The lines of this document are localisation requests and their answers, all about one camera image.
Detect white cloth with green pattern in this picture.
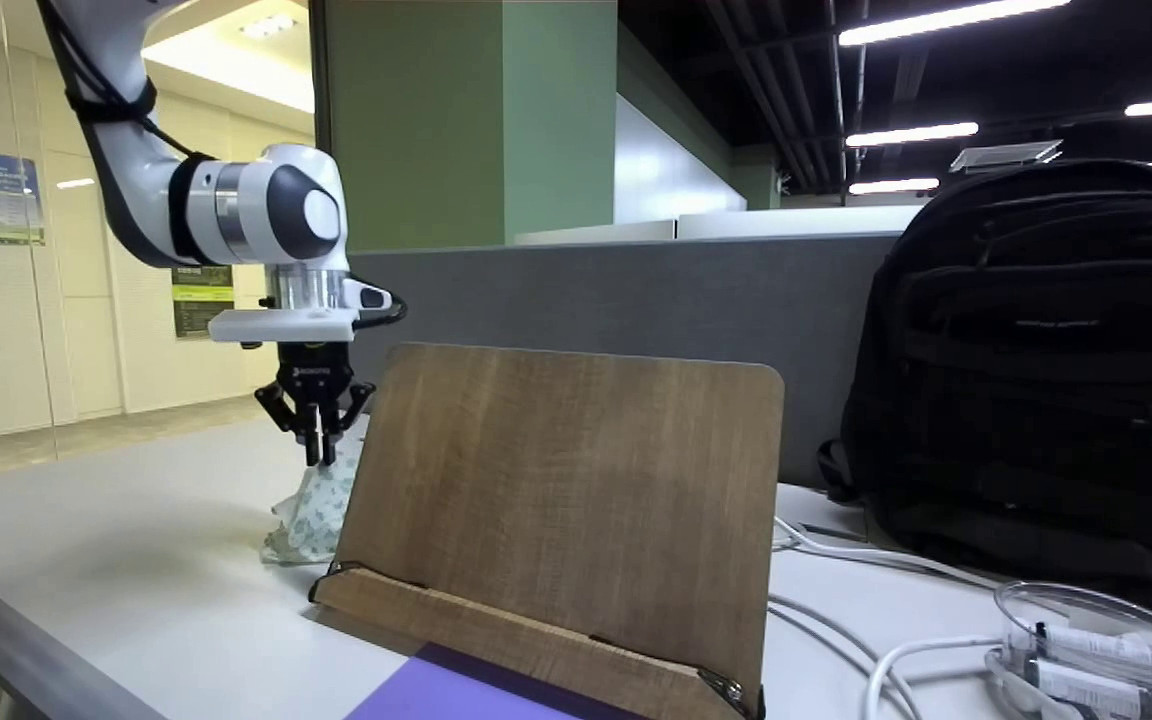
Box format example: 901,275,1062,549
260,411,377,572

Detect dark green wall poster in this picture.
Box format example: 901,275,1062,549
167,265,238,344

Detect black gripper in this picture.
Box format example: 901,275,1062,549
252,341,380,471

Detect purple paper sheet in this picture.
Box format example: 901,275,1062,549
342,642,646,720

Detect wooden board book stand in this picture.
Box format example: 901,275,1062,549
303,341,787,720

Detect black backpack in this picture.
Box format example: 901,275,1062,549
810,150,1152,617

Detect white cable loop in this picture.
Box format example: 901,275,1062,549
990,575,1152,689

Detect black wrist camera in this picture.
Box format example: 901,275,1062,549
346,279,411,333

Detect white plug adapters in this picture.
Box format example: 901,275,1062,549
979,617,1152,720

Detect grey office partition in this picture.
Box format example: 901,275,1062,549
346,230,902,487

